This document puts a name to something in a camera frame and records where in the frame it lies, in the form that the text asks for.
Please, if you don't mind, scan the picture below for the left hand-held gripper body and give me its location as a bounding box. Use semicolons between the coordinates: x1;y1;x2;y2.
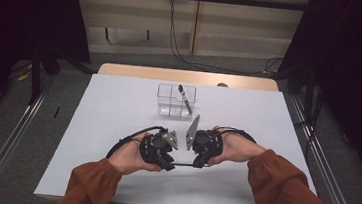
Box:
138;125;181;167

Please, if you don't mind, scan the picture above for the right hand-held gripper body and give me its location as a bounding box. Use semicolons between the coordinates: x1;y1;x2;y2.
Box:
182;113;228;164

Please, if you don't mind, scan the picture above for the clear plastic organizer box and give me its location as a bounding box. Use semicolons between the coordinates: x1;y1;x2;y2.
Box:
155;82;199;120

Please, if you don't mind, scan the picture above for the thick black makeup brush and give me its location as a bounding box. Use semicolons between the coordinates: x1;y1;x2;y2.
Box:
175;84;197;116

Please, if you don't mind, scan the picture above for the person's left hand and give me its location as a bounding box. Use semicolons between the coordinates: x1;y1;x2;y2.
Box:
106;136;166;181

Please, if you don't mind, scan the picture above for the person's right hand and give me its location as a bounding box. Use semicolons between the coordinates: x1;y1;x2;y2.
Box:
207;124;270;171

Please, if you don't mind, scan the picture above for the white table sheet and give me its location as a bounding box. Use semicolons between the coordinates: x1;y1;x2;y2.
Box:
32;68;338;204

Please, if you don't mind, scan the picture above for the wooden table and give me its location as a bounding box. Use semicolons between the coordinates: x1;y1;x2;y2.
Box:
97;61;281;93

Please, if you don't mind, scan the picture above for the black metal stand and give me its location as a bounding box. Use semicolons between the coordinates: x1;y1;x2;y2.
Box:
26;42;63;108
291;66;327;156

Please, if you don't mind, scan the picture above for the black curtain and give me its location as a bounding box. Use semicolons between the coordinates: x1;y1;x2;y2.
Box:
0;0;96;147
266;0;362;191

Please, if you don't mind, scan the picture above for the left hand-held gripper cable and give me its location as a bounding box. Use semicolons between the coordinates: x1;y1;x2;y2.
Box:
105;120;170;166

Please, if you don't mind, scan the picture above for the hand-held gripper cable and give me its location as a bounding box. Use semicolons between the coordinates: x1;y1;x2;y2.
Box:
105;120;170;166
214;125;259;144

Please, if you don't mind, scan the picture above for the right hand-held gripper cable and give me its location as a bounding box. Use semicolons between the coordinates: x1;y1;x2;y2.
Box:
214;125;259;144

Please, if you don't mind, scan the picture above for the black hanging wall cable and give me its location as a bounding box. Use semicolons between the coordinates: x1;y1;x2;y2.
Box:
162;0;290;80

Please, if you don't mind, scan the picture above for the metal floor rail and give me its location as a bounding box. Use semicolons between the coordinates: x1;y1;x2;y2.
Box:
0;74;55;204
280;96;362;204

